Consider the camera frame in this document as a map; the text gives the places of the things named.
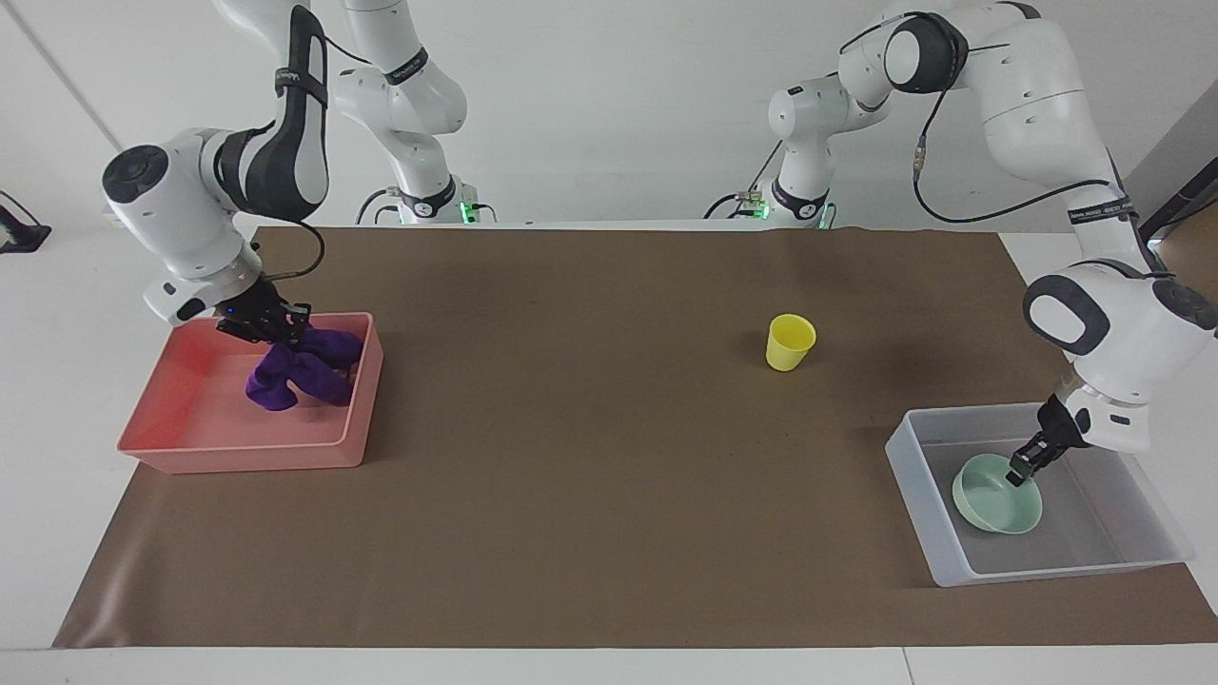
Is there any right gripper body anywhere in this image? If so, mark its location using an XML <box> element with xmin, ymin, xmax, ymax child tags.
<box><xmin>216</xmin><ymin>277</ymin><xmax>292</xmax><ymax>343</ymax></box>

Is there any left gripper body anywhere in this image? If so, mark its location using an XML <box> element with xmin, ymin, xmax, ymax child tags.
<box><xmin>1037</xmin><ymin>394</ymin><xmax>1091</xmax><ymax>450</ymax></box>

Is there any purple cloth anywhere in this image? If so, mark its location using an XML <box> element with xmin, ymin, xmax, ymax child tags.
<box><xmin>245</xmin><ymin>323</ymin><xmax>366</xmax><ymax>414</ymax></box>

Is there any light green bowl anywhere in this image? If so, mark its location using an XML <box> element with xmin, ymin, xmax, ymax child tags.
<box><xmin>952</xmin><ymin>453</ymin><xmax>1045</xmax><ymax>536</ymax></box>

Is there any clear plastic bin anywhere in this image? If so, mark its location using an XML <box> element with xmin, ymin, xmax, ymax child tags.
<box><xmin>884</xmin><ymin>401</ymin><xmax>1197</xmax><ymax>589</ymax></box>

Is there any pink plastic bin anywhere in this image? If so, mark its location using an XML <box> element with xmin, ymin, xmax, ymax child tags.
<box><xmin>116</xmin><ymin>311</ymin><xmax>385</xmax><ymax>475</ymax></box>

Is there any black stand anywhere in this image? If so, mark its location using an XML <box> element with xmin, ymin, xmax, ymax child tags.
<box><xmin>0</xmin><ymin>189</ymin><xmax>52</xmax><ymax>255</ymax></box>
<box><xmin>1138</xmin><ymin>179</ymin><xmax>1218</xmax><ymax>245</ymax></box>

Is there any yellow plastic cup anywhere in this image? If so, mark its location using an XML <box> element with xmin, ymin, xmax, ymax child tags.
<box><xmin>765</xmin><ymin>313</ymin><xmax>818</xmax><ymax>373</ymax></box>

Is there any black cable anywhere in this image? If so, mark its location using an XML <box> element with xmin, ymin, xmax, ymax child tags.
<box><xmin>838</xmin><ymin>10</ymin><xmax>954</xmax><ymax>55</ymax></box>
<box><xmin>255</xmin><ymin>220</ymin><xmax>327</xmax><ymax>284</ymax></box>
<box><xmin>323</xmin><ymin>34</ymin><xmax>380</xmax><ymax>69</ymax></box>
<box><xmin>355</xmin><ymin>187</ymin><xmax>401</xmax><ymax>226</ymax></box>
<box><xmin>703</xmin><ymin>141</ymin><xmax>785</xmax><ymax>222</ymax></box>
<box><xmin>911</xmin><ymin>86</ymin><xmax>1116</xmax><ymax>226</ymax></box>

